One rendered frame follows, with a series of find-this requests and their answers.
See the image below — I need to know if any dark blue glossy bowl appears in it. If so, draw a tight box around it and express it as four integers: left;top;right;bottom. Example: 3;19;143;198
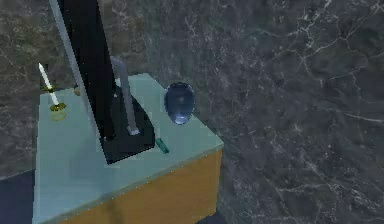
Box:
163;81;197;126

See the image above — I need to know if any small green pen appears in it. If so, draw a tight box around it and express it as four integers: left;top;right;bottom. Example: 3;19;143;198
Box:
155;137;171;155

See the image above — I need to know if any orange cabinet with teal top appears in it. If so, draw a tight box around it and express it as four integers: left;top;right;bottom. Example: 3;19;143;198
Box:
32;72;225;224

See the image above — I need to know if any white candle in gold holder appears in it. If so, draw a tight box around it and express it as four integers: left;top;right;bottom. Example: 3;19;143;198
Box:
37;62;68;122

